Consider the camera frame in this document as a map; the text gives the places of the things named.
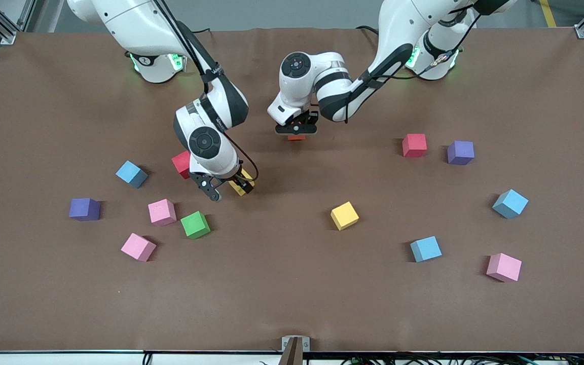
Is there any metal table edge bracket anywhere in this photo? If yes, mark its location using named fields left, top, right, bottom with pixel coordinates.
left=281, top=335, right=311, bottom=365

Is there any pink foam cube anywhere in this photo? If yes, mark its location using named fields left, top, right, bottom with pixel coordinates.
left=148, top=198, right=177, bottom=227
left=121, top=233, right=157, bottom=263
left=486, top=252, right=523, bottom=283

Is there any dark purple foam cube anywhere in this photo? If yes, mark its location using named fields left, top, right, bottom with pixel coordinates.
left=68, top=198, right=101, bottom=222

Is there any light blue foam cube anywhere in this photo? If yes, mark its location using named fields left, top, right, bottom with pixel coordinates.
left=492, top=189, right=529, bottom=220
left=116, top=160, right=149, bottom=189
left=410, top=236, right=443, bottom=263

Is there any violet foam cube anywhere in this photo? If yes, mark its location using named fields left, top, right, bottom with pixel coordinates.
left=447, top=140, right=475, bottom=166

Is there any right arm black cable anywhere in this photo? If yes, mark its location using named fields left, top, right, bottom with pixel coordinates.
left=153, top=0, right=260, bottom=183

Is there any green foam cube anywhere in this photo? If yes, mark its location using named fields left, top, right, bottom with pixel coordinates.
left=180, top=210, right=211, bottom=240

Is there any yellow foam cube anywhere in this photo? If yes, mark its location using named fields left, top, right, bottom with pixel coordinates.
left=228, top=169, right=255, bottom=197
left=330, top=201, right=360, bottom=232

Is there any rose red foam cube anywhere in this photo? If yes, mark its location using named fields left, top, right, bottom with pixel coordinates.
left=401, top=133, right=428, bottom=158

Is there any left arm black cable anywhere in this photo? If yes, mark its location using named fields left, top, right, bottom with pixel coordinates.
left=344, top=5, right=483, bottom=125

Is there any brown table mat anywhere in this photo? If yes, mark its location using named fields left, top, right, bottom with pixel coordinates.
left=0, top=25, right=584, bottom=354

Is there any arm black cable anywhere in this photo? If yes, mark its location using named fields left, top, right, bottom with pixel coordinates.
left=153, top=0, right=260, bottom=183
left=344, top=5, right=483, bottom=125

